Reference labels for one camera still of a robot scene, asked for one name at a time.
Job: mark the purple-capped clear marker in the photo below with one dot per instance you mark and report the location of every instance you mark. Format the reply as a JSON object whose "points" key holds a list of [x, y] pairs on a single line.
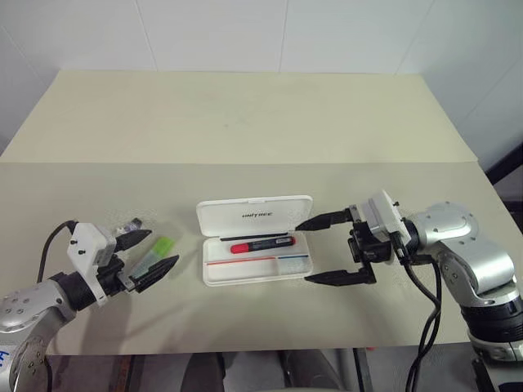
{"points": [[132, 224]]}

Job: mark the green-capped marker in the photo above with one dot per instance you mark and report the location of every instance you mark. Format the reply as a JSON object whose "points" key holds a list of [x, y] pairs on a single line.
{"points": [[157, 252]]}

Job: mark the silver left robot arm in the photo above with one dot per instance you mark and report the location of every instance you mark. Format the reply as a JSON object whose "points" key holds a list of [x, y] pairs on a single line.
{"points": [[28, 302]]}

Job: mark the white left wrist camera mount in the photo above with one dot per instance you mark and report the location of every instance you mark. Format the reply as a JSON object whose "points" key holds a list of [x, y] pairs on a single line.
{"points": [[86, 249]]}

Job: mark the red marker with black body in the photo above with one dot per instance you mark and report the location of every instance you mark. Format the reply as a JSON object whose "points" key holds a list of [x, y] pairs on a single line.
{"points": [[261, 245]]}

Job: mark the white hinged pencil case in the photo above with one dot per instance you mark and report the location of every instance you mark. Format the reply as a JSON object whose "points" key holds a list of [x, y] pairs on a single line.
{"points": [[255, 239]]}

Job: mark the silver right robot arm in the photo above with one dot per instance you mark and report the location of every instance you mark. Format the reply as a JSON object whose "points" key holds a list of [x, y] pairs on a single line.
{"points": [[470, 253]]}

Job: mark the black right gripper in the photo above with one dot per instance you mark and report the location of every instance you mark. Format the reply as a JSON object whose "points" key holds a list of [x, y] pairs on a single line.
{"points": [[369, 243]]}

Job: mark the grey table leg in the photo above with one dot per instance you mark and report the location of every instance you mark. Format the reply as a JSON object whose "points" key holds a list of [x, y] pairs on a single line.
{"points": [[347, 369]]}

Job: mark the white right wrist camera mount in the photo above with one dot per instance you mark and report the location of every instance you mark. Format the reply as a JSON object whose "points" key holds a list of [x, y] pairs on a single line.
{"points": [[386, 216]]}

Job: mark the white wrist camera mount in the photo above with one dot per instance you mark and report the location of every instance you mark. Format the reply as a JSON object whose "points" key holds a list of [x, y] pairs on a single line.
{"points": [[386, 216], [86, 249]]}

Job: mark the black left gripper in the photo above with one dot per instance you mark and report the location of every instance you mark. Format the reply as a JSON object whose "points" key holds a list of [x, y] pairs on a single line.
{"points": [[111, 276]]}

